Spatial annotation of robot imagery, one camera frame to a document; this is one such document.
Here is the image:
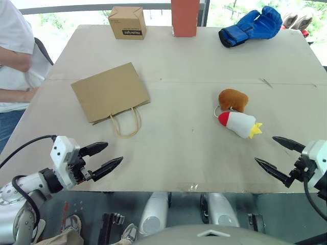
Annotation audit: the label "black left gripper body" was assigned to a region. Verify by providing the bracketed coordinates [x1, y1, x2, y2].
[65, 149, 92, 185]

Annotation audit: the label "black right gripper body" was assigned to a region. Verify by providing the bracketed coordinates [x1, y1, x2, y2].
[288, 153, 319, 183]

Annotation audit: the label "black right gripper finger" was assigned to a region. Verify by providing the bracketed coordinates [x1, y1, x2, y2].
[272, 136, 307, 154]
[254, 157, 295, 189]

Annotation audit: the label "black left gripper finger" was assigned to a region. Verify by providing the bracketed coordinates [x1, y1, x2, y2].
[89, 156, 124, 183]
[80, 141, 109, 157]

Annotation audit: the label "white red rocket plush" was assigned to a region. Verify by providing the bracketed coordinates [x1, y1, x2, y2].
[214, 105, 264, 140]

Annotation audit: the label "grey white sneaker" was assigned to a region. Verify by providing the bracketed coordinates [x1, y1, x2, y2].
[122, 223, 139, 243]
[62, 214, 83, 238]

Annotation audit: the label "silver robot left leg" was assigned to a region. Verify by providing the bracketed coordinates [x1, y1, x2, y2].
[137, 191, 171, 238]

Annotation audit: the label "silver robot leg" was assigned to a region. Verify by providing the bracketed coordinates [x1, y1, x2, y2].
[200, 192, 241, 228]
[137, 191, 171, 238]

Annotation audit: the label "silver robot right leg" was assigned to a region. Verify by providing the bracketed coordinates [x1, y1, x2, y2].
[200, 192, 241, 228]

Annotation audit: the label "khaki trousers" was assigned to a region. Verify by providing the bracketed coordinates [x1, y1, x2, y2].
[35, 229, 85, 245]

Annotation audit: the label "brown plush toy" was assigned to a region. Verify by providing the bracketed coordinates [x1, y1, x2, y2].
[218, 88, 249, 113]

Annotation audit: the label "grey robot torso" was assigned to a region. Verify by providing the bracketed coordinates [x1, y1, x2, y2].
[133, 224, 308, 245]

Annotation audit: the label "dark chair back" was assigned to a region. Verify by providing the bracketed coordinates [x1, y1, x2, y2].
[34, 37, 55, 66]

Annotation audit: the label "beige shoe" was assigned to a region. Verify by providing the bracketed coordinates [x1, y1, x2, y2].
[296, 13, 314, 31]
[281, 12, 298, 30]

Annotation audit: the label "blue boxing glove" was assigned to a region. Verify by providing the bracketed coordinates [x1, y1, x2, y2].
[218, 5, 283, 48]

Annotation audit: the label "small brown cardboard box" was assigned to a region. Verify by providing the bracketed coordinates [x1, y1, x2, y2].
[107, 6, 147, 40]

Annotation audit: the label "grey window railing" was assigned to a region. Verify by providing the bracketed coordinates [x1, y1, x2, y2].
[18, 3, 205, 15]

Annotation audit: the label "person in white shirt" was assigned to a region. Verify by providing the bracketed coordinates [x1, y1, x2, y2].
[0, 0, 55, 155]

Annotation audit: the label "tall red-brown box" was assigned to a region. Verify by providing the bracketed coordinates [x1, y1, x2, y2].
[171, 0, 201, 38]

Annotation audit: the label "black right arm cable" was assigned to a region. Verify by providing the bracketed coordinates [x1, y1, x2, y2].
[303, 176, 327, 222]

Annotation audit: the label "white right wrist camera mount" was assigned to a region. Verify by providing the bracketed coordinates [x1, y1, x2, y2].
[301, 139, 327, 190]

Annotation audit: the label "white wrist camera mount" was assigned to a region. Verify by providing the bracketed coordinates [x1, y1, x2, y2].
[301, 139, 327, 190]
[50, 135, 81, 190]

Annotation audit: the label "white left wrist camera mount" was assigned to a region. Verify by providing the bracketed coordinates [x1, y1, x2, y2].
[50, 135, 81, 190]

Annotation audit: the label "black metal bracket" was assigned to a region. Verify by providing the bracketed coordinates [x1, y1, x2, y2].
[98, 212, 126, 245]
[247, 213, 267, 234]

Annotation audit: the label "brown paper bag with handles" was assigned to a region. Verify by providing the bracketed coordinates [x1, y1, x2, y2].
[71, 62, 151, 139]

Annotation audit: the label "grey window post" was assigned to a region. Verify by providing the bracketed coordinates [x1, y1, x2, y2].
[198, 0, 211, 28]

